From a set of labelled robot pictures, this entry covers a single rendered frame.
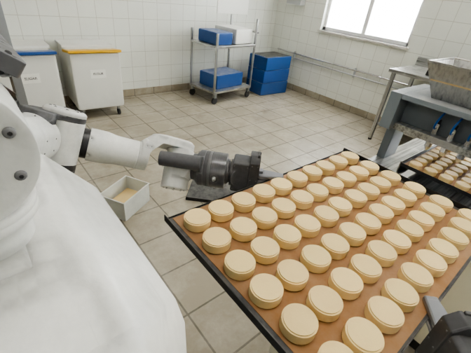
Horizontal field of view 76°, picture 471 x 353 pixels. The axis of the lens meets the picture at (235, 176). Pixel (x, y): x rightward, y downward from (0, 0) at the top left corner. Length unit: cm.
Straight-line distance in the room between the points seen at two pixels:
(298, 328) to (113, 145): 50
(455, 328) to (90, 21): 432
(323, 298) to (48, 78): 350
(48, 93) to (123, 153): 308
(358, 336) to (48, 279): 38
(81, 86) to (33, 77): 45
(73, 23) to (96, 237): 418
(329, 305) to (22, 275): 38
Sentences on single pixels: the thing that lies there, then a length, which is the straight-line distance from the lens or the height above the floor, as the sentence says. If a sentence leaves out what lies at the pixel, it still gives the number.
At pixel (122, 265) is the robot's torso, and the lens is 22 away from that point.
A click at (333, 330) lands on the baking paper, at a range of 48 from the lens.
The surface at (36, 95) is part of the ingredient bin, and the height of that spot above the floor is 35.
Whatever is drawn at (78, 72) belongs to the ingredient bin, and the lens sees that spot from 377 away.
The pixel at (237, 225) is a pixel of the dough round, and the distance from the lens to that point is 55.
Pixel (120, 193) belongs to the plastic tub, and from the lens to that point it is 247.
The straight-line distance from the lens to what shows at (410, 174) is 144.
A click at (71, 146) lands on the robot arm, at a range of 67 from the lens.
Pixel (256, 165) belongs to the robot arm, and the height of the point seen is 114.
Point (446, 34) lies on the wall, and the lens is 465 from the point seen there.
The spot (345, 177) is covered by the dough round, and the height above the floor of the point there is 111.
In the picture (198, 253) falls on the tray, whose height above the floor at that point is 111.
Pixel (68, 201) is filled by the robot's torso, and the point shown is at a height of 133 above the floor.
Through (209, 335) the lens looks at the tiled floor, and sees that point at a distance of 171.
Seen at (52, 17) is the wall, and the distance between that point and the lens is 432.
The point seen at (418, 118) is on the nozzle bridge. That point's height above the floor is 108.
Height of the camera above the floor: 148
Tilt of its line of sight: 32 degrees down
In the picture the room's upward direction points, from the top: 7 degrees clockwise
